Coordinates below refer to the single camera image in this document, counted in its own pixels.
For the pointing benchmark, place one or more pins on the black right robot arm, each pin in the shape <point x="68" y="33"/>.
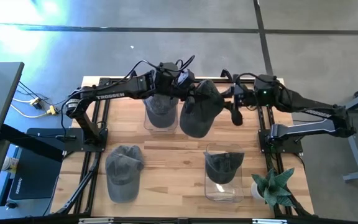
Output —
<point x="297" y="101"/>

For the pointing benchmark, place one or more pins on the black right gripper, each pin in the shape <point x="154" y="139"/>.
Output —
<point x="244" y="95"/>

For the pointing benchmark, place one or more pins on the grey-green baseball cap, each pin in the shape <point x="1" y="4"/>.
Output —
<point x="200" y="115"/>

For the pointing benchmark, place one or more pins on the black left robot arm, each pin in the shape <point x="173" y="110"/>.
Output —
<point x="110" y="95"/>

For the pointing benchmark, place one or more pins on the blue-grey baseball cap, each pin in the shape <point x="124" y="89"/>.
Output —
<point x="160" y="112"/>

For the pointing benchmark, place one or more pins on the clear plastic bin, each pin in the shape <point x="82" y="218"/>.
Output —
<point x="224" y="196"/>
<point x="160" y="131"/>

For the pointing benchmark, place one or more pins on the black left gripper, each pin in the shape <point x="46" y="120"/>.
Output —
<point x="182" y="82"/>

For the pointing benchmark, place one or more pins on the black aluminium table frame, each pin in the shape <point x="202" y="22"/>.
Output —
<point x="123" y="81"/>

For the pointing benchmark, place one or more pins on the mid-grey baseball cap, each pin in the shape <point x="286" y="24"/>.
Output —
<point x="123" y="174"/>

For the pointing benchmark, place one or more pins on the black mat with white logo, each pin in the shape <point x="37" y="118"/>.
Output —
<point x="36" y="177"/>

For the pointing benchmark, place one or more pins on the silver aluminium bracket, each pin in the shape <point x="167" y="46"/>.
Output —
<point x="95" y="221"/>
<point x="269" y="221"/>

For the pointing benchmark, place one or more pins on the blackish dark green baseball cap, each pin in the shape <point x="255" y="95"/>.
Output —
<point x="224" y="168"/>

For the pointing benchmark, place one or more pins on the yellow power plug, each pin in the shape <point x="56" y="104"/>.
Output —
<point x="36" y="102"/>
<point x="52" y="109"/>

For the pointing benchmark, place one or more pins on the black support beam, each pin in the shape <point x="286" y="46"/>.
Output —
<point x="30" y="141"/>

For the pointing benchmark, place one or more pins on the grey metal stand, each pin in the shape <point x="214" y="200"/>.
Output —
<point x="351" y="146"/>

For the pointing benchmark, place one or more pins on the snake plant in white pot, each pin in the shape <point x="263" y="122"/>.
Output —
<point x="270" y="189"/>

